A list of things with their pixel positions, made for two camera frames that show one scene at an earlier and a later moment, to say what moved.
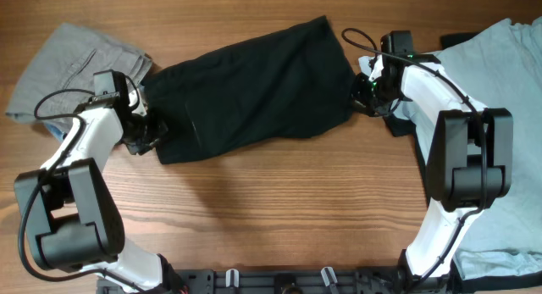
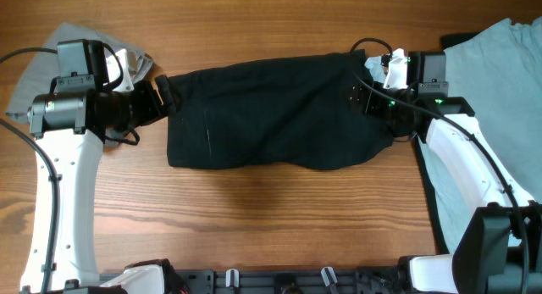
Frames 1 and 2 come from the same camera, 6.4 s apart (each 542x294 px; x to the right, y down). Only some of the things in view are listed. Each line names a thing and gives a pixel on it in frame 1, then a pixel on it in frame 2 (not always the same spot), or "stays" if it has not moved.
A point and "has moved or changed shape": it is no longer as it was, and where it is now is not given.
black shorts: (293, 80) has moved or changed shape
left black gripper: (161, 130) → (153, 109)
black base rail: (284, 280) stays
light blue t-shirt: (506, 69) stays
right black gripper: (359, 101) stays
